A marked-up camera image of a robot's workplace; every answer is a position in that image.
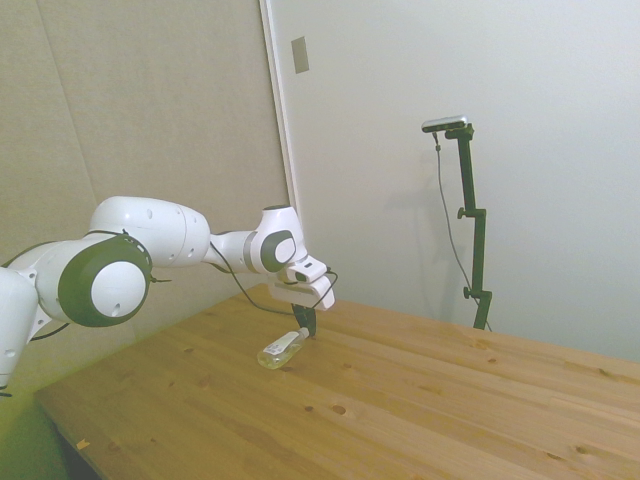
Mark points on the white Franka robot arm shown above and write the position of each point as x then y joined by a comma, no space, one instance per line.
150,240

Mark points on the grey wall plate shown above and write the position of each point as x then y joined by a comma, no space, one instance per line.
300,55

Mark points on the black camera stand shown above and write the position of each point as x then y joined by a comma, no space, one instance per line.
475,225

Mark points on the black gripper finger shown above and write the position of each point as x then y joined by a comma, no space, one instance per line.
311,322
300,316

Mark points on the clear hand sanitizer bottle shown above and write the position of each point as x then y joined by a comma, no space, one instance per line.
281,349

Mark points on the silver exterior camera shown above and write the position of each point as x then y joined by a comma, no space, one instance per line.
445,123

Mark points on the white door frame trim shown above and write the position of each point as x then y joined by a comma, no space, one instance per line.
280,110

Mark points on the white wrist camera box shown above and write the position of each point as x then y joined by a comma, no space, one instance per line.
306,270

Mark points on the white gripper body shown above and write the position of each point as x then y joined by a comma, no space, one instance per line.
320,292

